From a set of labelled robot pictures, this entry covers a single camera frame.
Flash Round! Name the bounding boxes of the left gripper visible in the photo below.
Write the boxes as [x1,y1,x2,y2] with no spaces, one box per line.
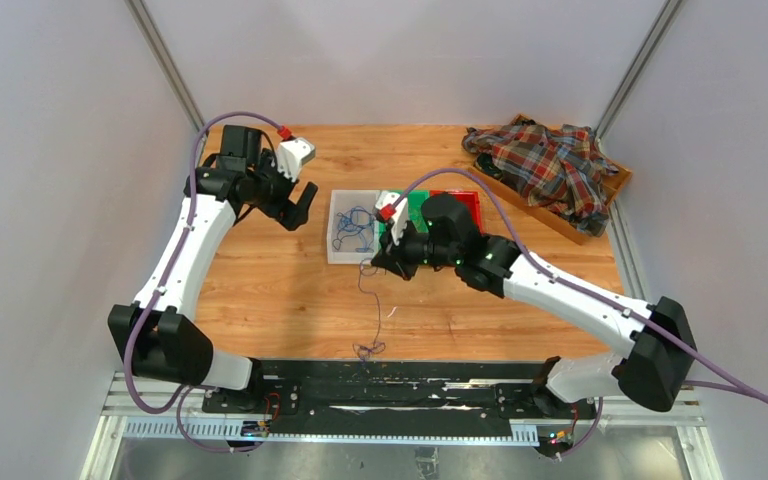
[247,149,317,230]

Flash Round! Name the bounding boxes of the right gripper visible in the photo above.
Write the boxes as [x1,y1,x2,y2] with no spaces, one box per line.
[371,215,458,282]

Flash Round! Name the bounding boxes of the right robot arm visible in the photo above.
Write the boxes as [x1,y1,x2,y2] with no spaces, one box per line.
[371,192,695,417]

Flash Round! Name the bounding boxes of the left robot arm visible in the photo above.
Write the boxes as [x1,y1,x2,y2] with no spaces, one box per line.
[108,125,318,413]

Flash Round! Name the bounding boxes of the green plastic bin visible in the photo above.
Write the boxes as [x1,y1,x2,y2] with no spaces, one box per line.
[376,190,430,240]

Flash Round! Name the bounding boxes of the white plastic bin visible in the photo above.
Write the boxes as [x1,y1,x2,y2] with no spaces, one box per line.
[326,189,381,265]

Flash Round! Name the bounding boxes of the red plastic bin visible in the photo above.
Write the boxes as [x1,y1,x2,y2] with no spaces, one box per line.
[430,189,484,232]

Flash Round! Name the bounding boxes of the plaid shirt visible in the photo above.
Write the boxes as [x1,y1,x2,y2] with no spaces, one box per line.
[461,117,620,238]

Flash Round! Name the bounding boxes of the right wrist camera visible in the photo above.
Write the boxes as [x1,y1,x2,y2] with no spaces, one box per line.
[375,190,410,246]

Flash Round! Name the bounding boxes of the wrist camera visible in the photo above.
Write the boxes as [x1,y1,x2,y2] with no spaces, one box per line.
[375,190,410,246]
[275,138,316,182]

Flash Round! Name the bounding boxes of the sorted wires in bin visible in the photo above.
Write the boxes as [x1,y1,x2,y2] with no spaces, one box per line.
[332,205,377,254]

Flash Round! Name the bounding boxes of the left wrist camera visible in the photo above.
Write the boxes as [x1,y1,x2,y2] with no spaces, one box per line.
[275,138,316,182]

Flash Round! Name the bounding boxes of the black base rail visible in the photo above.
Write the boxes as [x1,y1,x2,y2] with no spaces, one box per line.
[102,357,597,458]

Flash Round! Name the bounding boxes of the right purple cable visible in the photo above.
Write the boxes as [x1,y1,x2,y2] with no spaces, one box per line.
[375,166,768,458]

